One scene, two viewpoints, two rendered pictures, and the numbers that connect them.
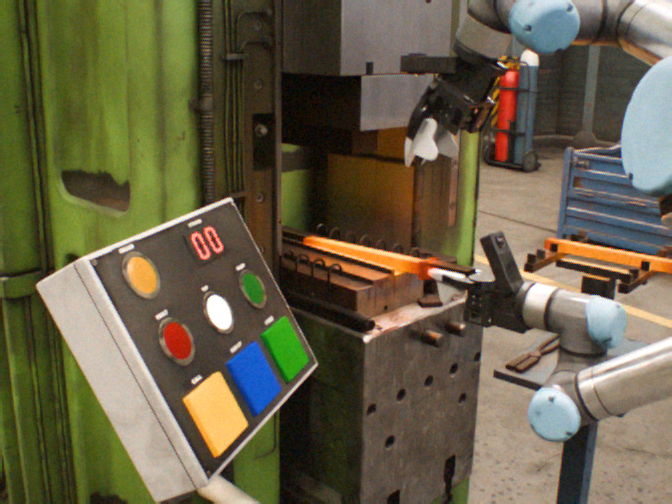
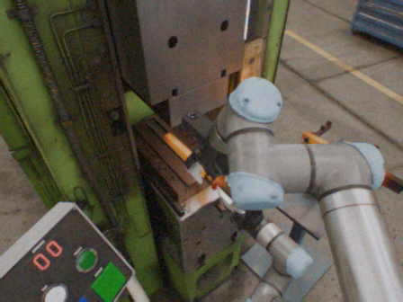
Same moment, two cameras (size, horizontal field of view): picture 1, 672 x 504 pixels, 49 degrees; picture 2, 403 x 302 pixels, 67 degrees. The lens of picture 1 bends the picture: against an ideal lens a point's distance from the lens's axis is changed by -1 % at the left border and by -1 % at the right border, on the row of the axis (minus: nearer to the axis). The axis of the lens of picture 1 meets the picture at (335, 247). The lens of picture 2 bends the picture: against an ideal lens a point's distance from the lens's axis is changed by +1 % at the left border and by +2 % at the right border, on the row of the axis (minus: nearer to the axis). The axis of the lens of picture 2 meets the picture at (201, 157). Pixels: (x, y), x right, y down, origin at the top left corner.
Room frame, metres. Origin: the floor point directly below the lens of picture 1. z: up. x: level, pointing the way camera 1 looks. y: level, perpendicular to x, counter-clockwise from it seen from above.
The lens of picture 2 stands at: (0.68, -0.22, 1.80)
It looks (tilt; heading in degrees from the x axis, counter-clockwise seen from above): 45 degrees down; 9
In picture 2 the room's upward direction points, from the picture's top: straight up
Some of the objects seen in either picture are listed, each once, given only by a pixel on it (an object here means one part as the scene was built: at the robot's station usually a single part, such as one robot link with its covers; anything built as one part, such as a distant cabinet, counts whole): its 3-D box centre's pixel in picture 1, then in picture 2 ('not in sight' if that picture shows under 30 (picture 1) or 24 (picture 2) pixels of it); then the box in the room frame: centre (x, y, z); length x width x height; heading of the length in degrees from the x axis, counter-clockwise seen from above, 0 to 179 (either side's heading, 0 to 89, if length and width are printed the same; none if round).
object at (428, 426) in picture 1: (329, 372); (182, 186); (1.56, 0.01, 0.69); 0.56 x 0.38 x 0.45; 46
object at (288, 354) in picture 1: (283, 349); (108, 282); (0.96, 0.07, 1.01); 0.07 x 0.05 x 0.07; 161
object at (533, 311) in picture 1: (543, 306); (269, 235); (1.17, -0.35, 1.00); 0.08 x 0.05 x 0.08; 136
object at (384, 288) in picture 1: (316, 266); (169, 152); (1.52, 0.04, 0.96); 0.42 x 0.20 x 0.09; 46
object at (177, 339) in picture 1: (177, 341); not in sight; (0.79, 0.18, 1.09); 0.05 x 0.03 x 0.04; 136
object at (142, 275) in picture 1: (141, 275); not in sight; (0.81, 0.22, 1.16); 0.05 x 0.03 x 0.04; 136
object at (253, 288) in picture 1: (253, 288); (86, 260); (0.98, 0.11, 1.09); 0.05 x 0.03 x 0.04; 136
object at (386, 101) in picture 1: (317, 94); (160, 70); (1.52, 0.04, 1.32); 0.42 x 0.20 x 0.10; 46
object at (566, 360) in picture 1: (577, 379); (280, 275); (1.10, -0.40, 0.90); 0.11 x 0.08 x 0.11; 149
